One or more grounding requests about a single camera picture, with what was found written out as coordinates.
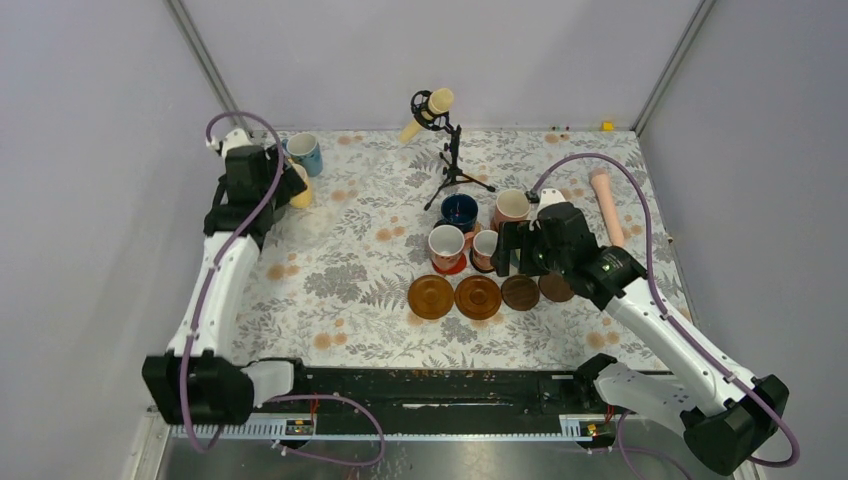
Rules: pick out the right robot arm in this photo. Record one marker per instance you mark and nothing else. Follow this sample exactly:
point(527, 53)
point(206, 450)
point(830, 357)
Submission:
point(721, 409)

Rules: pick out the black microphone tripod stand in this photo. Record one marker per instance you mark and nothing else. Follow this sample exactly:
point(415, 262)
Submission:
point(454, 175)

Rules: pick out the blue patterned mug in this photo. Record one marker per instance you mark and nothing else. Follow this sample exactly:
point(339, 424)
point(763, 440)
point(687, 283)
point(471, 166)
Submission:
point(305, 149)

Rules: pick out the cream microphone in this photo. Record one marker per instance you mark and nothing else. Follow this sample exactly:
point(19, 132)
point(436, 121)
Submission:
point(430, 111)

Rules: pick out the red round coaster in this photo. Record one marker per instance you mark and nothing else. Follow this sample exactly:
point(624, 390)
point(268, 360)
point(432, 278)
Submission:
point(458, 267)

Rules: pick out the dark brown coaster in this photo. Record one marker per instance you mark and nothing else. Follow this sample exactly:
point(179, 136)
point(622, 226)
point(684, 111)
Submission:
point(520, 292)
point(555, 288)

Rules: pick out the yellow mug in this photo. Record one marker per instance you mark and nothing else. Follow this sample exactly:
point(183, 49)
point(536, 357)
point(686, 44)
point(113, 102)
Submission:
point(305, 198)

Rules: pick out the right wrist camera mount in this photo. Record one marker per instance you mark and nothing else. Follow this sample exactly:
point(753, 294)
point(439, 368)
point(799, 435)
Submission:
point(544, 197)

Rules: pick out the floral table mat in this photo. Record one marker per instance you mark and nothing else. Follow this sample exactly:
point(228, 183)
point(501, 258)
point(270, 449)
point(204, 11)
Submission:
point(330, 286)

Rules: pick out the pink cylindrical roller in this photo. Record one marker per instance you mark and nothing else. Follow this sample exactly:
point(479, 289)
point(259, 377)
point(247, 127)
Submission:
point(601, 184)

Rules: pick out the salmon mug with handle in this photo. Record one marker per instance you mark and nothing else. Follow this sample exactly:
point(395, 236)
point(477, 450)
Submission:
point(446, 244)

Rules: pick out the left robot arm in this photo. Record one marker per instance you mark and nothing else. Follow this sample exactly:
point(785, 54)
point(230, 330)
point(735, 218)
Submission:
point(196, 380)

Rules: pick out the dark blue mug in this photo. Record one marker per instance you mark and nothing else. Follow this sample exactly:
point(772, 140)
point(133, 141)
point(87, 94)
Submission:
point(460, 211)

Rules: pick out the brown wooden knob lid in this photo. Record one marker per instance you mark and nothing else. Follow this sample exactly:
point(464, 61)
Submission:
point(478, 297)

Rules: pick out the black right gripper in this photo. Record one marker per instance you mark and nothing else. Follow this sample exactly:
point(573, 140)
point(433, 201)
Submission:
point(516, 234)

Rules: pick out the orange black face coaster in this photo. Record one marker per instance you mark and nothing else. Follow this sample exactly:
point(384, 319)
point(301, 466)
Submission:
point(482, 263)

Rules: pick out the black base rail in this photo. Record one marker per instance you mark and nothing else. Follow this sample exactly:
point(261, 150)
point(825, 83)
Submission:
point(427, 402)

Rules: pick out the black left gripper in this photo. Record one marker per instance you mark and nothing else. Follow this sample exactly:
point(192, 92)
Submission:
point(289, 186)

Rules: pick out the small pink mug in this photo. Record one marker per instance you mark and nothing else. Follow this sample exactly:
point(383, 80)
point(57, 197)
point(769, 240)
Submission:
point(485, 242)

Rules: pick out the brown wooden coaster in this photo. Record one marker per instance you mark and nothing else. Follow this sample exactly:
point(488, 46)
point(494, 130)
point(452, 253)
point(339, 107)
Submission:
point(430, 297)

